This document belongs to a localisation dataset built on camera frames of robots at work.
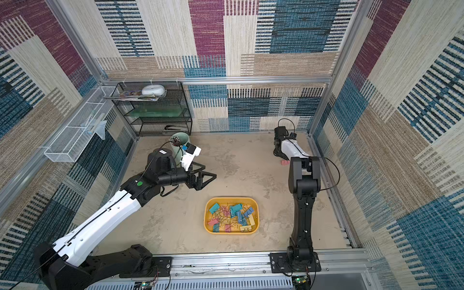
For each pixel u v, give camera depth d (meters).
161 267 0.72
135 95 0.92
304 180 0.60
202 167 0.73
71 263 0.40
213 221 0.84
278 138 0.81
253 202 0.85
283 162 1.05
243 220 0.83
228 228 0.82
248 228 0.79
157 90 0.89
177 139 0.94
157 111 0.94
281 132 0.87
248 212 0.86
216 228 0.82
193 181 0.61
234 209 0.85
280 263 0.73
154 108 1.08
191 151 0.62
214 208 0.87
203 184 0.63
